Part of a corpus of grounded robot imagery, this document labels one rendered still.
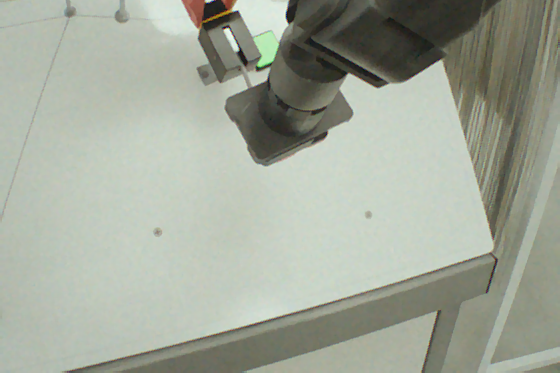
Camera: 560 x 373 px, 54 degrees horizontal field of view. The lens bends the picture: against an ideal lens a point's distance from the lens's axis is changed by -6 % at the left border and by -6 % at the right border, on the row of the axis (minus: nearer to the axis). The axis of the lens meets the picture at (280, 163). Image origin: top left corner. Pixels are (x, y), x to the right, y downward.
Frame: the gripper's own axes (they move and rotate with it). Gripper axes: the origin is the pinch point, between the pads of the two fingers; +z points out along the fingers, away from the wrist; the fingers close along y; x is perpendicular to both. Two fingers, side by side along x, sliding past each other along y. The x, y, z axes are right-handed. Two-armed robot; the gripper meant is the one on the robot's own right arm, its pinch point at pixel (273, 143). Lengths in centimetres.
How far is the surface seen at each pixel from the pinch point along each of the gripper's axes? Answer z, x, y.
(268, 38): 2.8, -12.6, -6.9
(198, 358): 8.9, 15.5, 16.4
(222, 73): -3.2, -8.1, 2.1
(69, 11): 1.2, -24.4, 12.8
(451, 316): 23.1, 28.6, -18.3
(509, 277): 56, 35, -51
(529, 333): 103, 61, -76
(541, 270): 116, 50, -101
